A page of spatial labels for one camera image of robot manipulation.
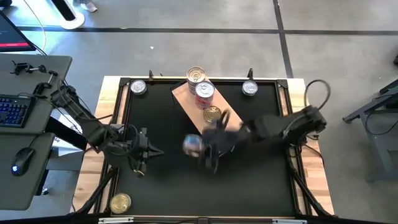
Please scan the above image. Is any white paper sheet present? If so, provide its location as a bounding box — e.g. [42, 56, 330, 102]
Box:
[51, 135, 85, 157]

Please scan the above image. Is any green label seafood can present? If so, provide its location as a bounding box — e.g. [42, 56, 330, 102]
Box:
[241, 80, 259, 96]
[129, 79, 147, 96]
[203, 105, 223, 124]
[109, 192, 132, 215]

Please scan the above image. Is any grey desk panel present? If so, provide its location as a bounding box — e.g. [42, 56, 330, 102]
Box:
[0, 132, 56, 212]
[0, 53, 73, 135]

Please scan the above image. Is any black desk clamp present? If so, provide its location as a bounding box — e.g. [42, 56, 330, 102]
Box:
[10, 60, 47, 76]
[32, 70, 59, 96]

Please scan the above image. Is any silver metal bracket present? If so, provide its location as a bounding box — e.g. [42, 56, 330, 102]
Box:
[98, 217, 135, 224]
[272, 218, 308, 224]

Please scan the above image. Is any dark grey metal cart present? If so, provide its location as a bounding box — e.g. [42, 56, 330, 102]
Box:
[341, 77, 398, 183]

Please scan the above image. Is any black diagonal frame strut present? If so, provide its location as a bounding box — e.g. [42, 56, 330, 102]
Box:
[74, 167, 119, 216]
[289, 169, 334, 218]

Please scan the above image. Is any thin yellow cable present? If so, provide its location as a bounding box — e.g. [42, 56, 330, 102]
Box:
[22, 0, 47, 53]

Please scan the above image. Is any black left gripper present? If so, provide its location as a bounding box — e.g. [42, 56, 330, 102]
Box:
[123, 127, 165, 178]

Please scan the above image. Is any white stand with black pole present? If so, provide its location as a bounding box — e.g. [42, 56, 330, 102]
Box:
[53, 0, 86, 30]

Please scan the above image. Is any black desk support beam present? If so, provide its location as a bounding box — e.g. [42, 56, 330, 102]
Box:
[45, 116, 88, 151]

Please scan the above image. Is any black arm base cable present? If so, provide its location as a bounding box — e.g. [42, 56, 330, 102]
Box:
[303, 78, 331, 110]

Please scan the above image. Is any black table mat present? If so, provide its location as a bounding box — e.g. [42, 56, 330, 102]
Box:
[119, 81, 296, 217]

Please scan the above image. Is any black desk monitor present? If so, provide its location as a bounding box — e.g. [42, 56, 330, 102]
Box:
[0, 11, 37, 53]

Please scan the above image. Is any person's foot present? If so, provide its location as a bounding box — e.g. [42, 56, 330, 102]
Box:
[80, 0, 98, 13]

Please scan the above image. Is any black backlit keyboard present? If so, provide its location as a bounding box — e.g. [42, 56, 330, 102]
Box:
[0, 94, 37, 129]

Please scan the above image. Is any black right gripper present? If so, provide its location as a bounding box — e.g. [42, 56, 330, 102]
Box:
[201, 108, 249, 175]

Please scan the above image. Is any wooden shelf with black legs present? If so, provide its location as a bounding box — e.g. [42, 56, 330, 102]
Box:
[169, 79, 245, 136]

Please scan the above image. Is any black computer mouse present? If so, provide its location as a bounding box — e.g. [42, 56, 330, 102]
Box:
[11, 147, 35, 177]

